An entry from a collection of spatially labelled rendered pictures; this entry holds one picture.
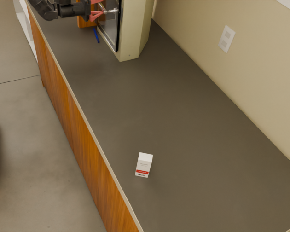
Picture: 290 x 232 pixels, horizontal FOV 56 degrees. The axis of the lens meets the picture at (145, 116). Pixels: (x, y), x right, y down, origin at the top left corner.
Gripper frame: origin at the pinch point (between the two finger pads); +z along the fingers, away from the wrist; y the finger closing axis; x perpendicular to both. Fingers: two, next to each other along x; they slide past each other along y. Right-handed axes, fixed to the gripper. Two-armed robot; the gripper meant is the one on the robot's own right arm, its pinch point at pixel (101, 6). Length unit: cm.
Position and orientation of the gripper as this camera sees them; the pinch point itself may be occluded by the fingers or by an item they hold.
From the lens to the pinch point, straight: 139.4
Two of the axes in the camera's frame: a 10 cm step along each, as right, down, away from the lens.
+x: -4.7, -7.0, 5.4
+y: 1.3, -6.6, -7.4
